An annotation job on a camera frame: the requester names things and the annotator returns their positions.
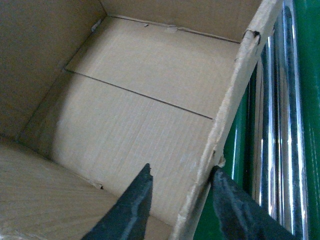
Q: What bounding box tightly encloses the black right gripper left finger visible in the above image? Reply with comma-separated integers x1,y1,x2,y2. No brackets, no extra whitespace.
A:
82,163,153,240

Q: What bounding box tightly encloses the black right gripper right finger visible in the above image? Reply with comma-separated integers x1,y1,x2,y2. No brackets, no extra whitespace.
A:
211,166,297,240

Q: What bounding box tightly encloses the large cardboard box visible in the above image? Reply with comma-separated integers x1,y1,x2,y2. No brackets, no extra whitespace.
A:
0,0,282,240

